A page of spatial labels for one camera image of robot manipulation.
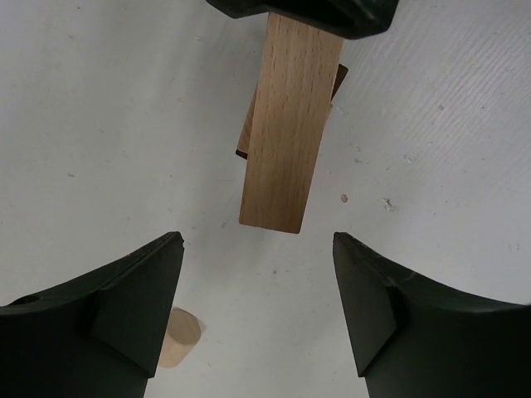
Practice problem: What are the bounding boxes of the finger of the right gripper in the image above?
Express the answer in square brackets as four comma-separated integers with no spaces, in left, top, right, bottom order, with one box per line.
[208,0,398,40]

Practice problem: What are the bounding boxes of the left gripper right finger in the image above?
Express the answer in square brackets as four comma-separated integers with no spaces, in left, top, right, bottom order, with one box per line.
[333,232,530,397]

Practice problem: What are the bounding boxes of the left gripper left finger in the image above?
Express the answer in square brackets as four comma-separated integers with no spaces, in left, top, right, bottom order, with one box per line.
[1,231,184,397]

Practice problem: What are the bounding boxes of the dark brown arch block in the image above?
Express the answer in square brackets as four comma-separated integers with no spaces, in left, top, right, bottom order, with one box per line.
[234,62,349,159]

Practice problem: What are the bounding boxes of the long light wood block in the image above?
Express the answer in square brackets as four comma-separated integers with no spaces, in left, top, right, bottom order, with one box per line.
[239,13,343,234]

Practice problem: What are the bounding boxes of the light wood cylinder block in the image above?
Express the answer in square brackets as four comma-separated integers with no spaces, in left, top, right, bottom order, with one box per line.
[158,308,203,369]

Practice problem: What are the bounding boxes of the light wood cube block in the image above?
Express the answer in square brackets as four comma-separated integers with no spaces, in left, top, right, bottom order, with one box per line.
[236,92,256,159]

